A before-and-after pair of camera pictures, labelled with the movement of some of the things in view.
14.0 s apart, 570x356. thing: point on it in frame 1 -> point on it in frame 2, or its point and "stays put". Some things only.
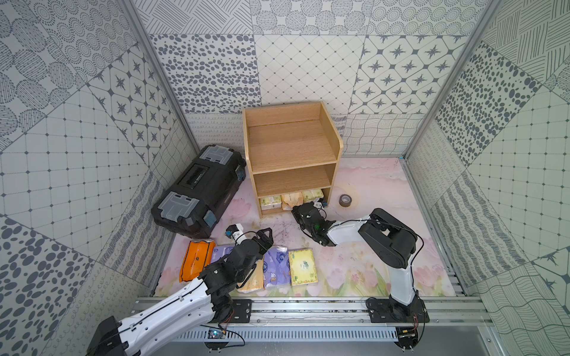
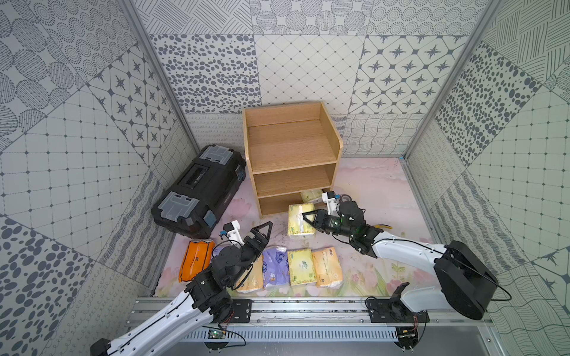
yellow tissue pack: (290, 200) -> (327, 267)
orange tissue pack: (198, 256) stays put
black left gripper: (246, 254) stays put
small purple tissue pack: (276, 267) stays put
